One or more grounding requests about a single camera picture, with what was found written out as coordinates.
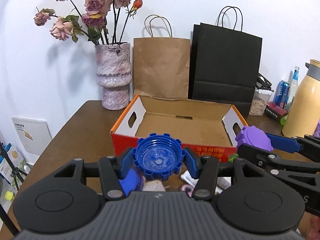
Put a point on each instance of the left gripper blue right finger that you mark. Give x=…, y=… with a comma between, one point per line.
x=205, y=170

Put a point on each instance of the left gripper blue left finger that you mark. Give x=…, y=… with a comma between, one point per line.
x=111, y=170

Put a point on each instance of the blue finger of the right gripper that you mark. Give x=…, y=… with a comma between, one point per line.
x=299, y=175
x=294, y=144

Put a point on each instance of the white usb charger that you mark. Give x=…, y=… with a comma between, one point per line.
x=224, y=182

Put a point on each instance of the cream yellow plug adapter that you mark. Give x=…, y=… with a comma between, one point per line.
x=154, y=186

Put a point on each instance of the purple toothed cap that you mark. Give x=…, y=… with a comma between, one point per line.
x=254, y=136

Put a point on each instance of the blue toothed cap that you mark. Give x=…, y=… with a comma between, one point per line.
x=158, y=156

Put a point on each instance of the blue round lidded jar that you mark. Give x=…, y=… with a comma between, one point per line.
x=132, y=182

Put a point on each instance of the white spray bottle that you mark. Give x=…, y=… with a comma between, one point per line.
x=192, y=182

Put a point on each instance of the pink handled pet brush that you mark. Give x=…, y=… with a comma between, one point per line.
x=188, y=189

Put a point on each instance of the dark red box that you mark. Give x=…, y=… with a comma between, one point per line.
x=275, y=111

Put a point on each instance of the yellow thermos jug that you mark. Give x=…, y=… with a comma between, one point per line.
x=303, y=117

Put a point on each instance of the red cardboard pumpkin box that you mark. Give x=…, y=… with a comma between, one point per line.
x=208, y=128

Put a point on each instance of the blue drink can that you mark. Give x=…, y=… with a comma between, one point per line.
x=281, y=94

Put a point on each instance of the clear container with seeds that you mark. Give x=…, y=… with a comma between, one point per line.
x=262, y=94

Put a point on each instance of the clear blue-capped bottle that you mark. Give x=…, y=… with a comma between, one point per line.
x=293, y=88

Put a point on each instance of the black paper bag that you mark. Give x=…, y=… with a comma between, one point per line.
x=224, y=64

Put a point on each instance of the brown paper bag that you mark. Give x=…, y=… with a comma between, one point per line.
x=161, y=64

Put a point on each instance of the pink textured ceramic vase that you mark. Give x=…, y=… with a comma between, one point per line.
x=114, y=74

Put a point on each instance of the dried pink rose bouquet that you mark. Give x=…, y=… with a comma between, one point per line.
x=103, y=22

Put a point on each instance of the white booklet against wall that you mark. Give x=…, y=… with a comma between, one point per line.
x=33, y=134

